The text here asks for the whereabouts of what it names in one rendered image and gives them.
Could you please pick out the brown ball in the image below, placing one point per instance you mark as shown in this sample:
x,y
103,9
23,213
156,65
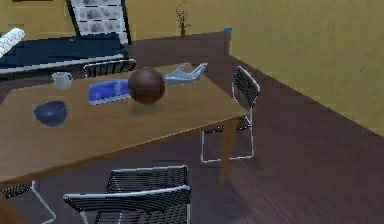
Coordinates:
x,y
146,86

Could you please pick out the brown wooden table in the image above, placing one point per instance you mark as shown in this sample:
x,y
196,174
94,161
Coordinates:
x,y
110,133

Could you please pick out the blue book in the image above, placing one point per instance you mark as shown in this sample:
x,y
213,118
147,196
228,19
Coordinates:
x,y
107,91

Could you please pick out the small teal object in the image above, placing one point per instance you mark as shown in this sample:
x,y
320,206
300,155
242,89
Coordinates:
x,y
227,30

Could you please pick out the green house plant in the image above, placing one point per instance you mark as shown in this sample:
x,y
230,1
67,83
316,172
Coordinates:
x,y
182,20

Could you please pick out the black framed picture board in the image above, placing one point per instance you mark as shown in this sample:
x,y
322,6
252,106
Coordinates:
x,y
98,17

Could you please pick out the grey mug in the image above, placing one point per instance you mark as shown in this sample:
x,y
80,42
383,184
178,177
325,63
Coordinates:
x,y
62,81

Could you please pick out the dark blue bowl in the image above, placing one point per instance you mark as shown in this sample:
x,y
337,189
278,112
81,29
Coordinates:
x,y
50,113

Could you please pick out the white patterned pillow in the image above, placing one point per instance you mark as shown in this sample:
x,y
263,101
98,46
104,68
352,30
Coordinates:
x,y
10,40

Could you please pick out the black metal frame chair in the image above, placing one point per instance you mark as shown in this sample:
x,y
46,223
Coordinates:
x,y
245,87
23,196
108,67
143,196

